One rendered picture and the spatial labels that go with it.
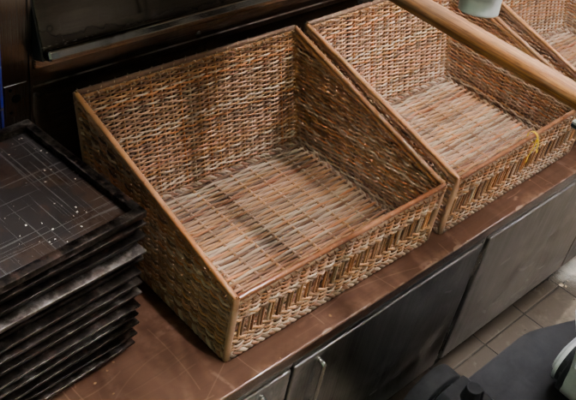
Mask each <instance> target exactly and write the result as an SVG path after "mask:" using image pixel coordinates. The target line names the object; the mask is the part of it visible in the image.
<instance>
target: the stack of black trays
mask: <svg viewBox="0 0 576 400"><path fill-rule="evenodd" d="M146 216H147V210H145V209H144V208H143V207H141V206H140V205H139V204H137V203H136V202H135V201H133V200H132V199H131V198H130V197H128V195H126V194H125V193H124V192H122V191H121V190H120V189H118V188H117V187H115V186H114V185H113V184H112V183H110V182H109V181H107V180H106V179H105V178H104V177H102V176H101V175H100V174H99V173H98V172H97V171H95V170H94V169H92V168H91V167H90V166H88V165H87V164H86V163H84V162H83V161H82V160H80V159H79V158H78V157H76V156H75V155H74V154H73V153H72V152H71V151H69V150H68V149H67V148H65V147H64V146H62V145H61V144H60V143H59V142H57V141H56V140H54V139H53V138H52V137H51V136H49V135H48V134H47V133H46V132H45V131H44V130H42V129H41V128H39V127H38V126H37V125H35V124H34V123H33V122H31V121H30V120H29V119H26V120H23V121H21V122H18V123H15V124H12V125H10V126H8V127H6V128H2V129H0V400H48V399H49V398H51V397H53V396H55V395H56V394H58V392H60V391H62V390H64V389H65V388H67V387H68V386H70V385H72V384H74V383H75V382H76V381H77V380H79V379H81V378H83V377H84V376H86V375H87V374H89V373H91V372H92V371H93V370H95V369H96V368H98V367H100V366H101V365H103V364H105V363H106V362H108V361H109V360H110V359H112V358H114V357H115V356H117V355H119V354H120V353H122V352H124V351H125V350H126V349H127V348H128V347H129V346H131V345H133V344H134V343H135V341H134V340H133V339H132V337H133V336H134V335H136V334H137V331H136V330H135V329H134V328H132V327H134V326H135V325H137V324H139V323H140V322H139V320H137V319H136V318H135V316H136V315H138V314H139V313H138V312H137V311H136V310H135V309H137V308H138V307H140V306H141V304H140V303H139V302H137V301H136V300H135V299H134V297H136V296H138V295H139V294H141V293H142V291H141V290H140V289H139V288H138V287H136V286H137V285H139V284H142V281H141V280H140V279H139V278H138V277H137V276H138V275H139V274H141V271H140V270H139V269H138V268H137V267H136V266H134V264H136V263H138V262H139V261H141V260H144V258H143V257H142V255H143V254H145V253H146V252H147V250H146V249H145V248H143V247H142V246H141V245H140V244H139V243H137V242H138V241H139V240H141V239H142V238H144V237H146V236H147V235H146V234H144V233H143V232H142V231H141V230H139V228H140V227H142V226H144V225H146V222H144V221H143V220H142V219H143V218H145V217H146Z"/></svg>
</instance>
